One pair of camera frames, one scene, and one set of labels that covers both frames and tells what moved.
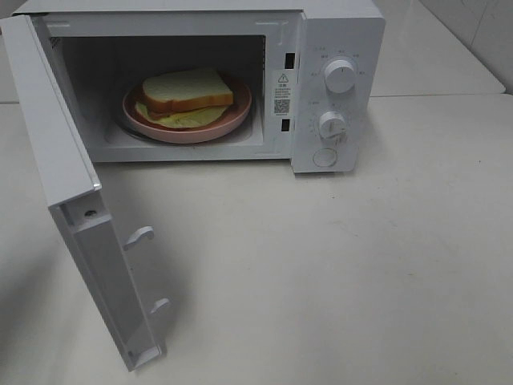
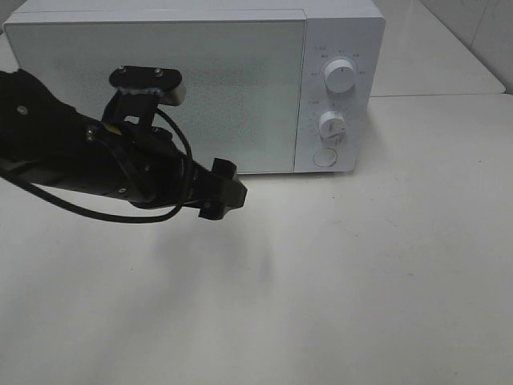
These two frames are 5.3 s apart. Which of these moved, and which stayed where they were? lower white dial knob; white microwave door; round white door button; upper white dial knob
Moved: white microwave door
Stayed: round white door button; lower white dial knob; upper white dial knob
